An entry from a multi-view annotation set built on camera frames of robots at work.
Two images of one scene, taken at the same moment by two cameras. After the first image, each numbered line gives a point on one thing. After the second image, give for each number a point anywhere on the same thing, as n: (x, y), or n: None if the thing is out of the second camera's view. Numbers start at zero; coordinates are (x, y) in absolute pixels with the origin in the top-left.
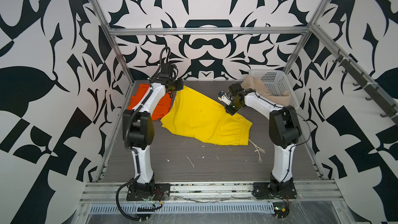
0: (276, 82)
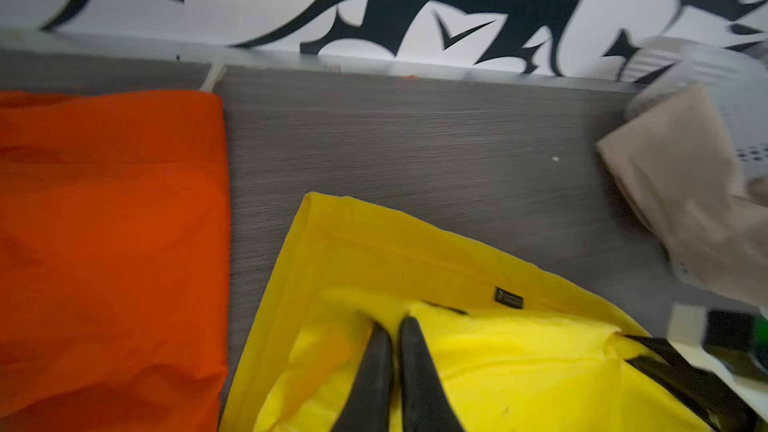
0: (736, 79)
